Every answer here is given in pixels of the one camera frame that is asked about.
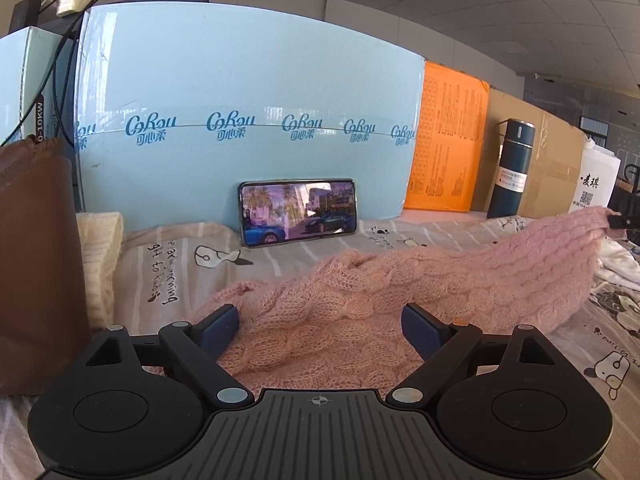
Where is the white garment pile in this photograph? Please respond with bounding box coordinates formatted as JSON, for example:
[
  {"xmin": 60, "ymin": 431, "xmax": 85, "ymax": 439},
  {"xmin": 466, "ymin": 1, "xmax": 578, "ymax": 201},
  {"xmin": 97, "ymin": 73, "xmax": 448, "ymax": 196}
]
[{"xmin": 596, "ymin": 237, "xmax": 640, "ymax": 292}]

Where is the pink knitted sweater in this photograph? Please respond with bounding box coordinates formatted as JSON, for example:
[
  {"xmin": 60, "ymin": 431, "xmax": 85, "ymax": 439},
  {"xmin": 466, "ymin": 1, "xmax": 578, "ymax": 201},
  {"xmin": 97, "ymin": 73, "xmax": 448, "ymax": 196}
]
[{"xmin": 195, "ymin": 207, "xmax": 611, "ymax": 393}]

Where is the large light blue box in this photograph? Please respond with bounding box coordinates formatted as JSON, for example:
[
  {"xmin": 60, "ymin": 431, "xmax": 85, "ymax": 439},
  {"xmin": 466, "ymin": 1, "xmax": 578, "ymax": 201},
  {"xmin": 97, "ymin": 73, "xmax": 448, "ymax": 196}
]
[{"xmin": 74, "ymin": 1, "xmax": 425, "ymax": 231}]

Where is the brown cardboard box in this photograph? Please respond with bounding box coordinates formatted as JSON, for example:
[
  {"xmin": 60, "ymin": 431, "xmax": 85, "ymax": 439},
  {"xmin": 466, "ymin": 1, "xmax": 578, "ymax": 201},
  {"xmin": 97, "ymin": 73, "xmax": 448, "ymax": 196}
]
[{"xmin": 471, "ymin": 89, "xmax": 586, "ymax": 219}]

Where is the dark teal thermos bottle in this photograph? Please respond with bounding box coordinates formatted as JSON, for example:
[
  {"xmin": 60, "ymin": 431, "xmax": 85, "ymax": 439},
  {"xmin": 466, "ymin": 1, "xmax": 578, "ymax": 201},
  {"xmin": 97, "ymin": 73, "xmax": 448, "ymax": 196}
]
[{"xmin": 487, "ymin": 118, "xmax": 536, "ymax": 218}]

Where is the white printed bag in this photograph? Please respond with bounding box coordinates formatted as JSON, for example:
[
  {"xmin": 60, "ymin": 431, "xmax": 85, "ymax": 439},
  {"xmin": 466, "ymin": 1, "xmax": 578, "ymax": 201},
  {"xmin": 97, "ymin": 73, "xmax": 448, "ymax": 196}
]
[{"xmin": 568, "ymin": 138, "xmax": 620, "ymax": 212}]

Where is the brown leather bag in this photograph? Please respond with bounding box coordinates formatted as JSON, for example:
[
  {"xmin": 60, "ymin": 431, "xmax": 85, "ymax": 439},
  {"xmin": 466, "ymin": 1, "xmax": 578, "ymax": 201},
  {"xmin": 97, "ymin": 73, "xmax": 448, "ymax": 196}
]
[{"xmin": 0, "ymin": 139, "xmax": 91, "ymax": 396}]

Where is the black cable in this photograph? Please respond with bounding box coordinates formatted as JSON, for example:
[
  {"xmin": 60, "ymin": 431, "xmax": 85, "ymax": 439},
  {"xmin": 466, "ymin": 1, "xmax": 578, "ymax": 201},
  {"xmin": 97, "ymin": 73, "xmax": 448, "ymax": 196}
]
[{"xmin": 0, "ymin": 0, "xmax": 196, "ymax": 146}]

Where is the orange printed board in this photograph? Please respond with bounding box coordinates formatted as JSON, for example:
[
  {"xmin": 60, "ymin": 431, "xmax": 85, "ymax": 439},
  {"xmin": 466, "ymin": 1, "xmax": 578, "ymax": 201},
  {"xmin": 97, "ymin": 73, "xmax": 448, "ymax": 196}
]
[{"xmin": 405, "ymin": 62, "xmax": 489, "ymax": 212}]

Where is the smartphone with lit screen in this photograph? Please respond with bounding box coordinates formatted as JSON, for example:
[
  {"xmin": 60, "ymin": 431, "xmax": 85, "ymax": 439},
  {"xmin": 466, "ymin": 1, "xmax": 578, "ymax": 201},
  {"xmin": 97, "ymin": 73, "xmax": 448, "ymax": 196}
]
[{"xmin": 239, "ymin": 179, "xmax": 358, "ymax": 247}]

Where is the cream knitted cloth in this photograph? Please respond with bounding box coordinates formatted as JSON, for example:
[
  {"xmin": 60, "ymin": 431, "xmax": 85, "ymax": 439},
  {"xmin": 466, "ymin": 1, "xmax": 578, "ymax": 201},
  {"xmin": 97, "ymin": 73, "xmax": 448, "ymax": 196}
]
[{"xmin": 76, "ymin": 212, "xmax": 124, "ymax": 332}]

